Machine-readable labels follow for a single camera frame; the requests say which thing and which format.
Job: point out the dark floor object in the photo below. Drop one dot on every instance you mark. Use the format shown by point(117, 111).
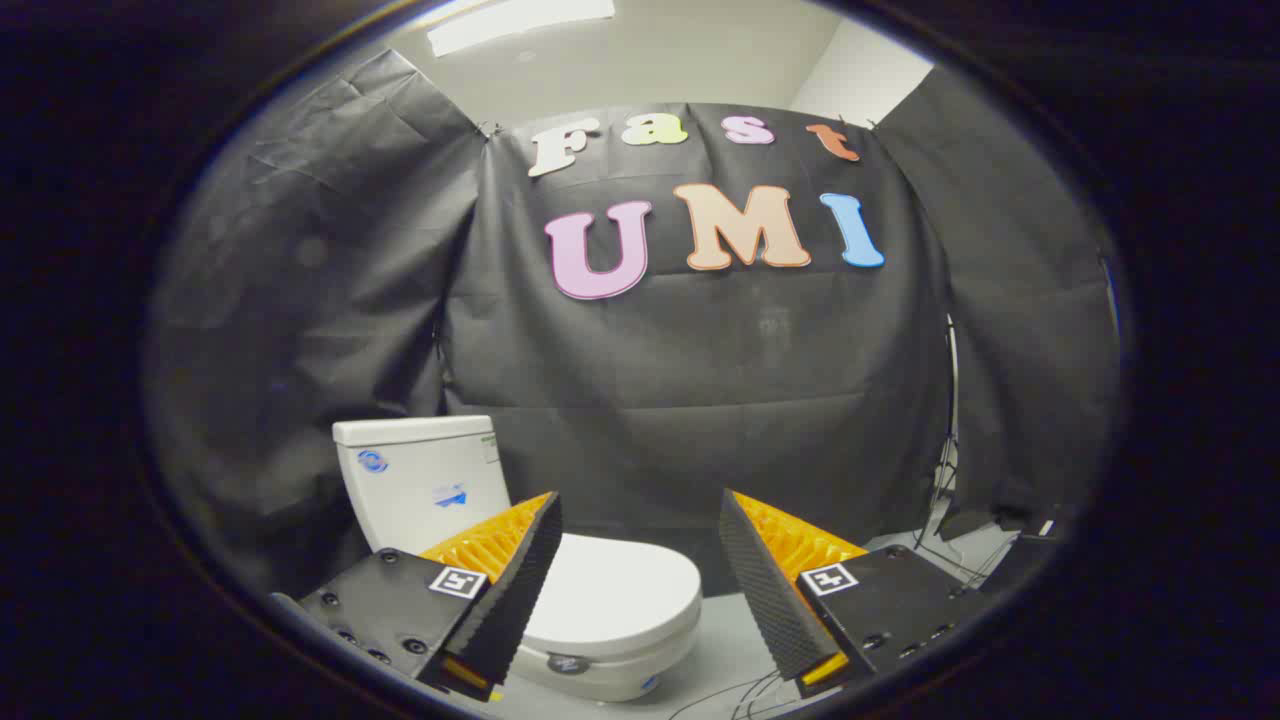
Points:
point(1025, 555)

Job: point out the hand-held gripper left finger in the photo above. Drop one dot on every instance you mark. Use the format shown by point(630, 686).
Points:
point(520, 590)

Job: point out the white toilet bowl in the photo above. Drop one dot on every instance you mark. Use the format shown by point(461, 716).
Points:
point(610, 675)

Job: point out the black backdrop cloth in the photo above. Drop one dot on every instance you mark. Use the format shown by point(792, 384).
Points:
point(700, 380)

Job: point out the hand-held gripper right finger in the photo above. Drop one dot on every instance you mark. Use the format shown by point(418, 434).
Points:
point(765, 590)

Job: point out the white toilet lid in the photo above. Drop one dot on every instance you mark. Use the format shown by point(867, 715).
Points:
point(610, 585)

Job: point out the thin backdrop stand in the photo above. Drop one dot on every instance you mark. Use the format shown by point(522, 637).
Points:
point(952, 420)

